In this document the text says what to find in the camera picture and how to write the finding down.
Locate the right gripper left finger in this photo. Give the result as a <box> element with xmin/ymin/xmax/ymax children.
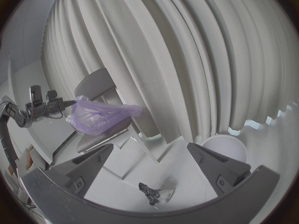
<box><xmin>48</xmin><ymin>144</ymin><xmax>114</xmax><ymax>199</ymax></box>

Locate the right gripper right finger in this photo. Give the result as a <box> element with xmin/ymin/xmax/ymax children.
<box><xmin>187</xmin><ymin>143</ymin><xmax>252</xmax><ymax>197</ymax></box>

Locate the purple plastic bag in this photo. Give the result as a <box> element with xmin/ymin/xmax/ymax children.
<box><xmin>66</xmin><ymin>95</ymin><xmax>142</xmax><ymax>136</ymax></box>

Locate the black plastic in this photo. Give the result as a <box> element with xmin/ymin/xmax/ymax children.
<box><xmin>138</xmin><ymin>182</ymin><xmax>162</xmax><ymax>206</ymax></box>

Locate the white trash bin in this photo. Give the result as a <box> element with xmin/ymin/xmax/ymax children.
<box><xmin>200</xmin><ymin>134</ymin><xmax>248</xmax><ymax>166</ymax></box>

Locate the grey chair with white legs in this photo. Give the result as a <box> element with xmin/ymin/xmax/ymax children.
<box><xmin>74</xmin><ymin>68</ymin><xmax>161</xmax><ymax>165</ymax></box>

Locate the clear printed wrapper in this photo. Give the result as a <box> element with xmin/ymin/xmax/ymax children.
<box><xmin>153</xmin><ymin>188</ymin><xmax>176</xmax><ymax>205</ymax></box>

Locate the white curtain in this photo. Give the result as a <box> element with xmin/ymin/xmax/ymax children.
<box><xmin>40</xmin><ymin>0</ymin><xmax>299</xmax><ymax>146</ymax></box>

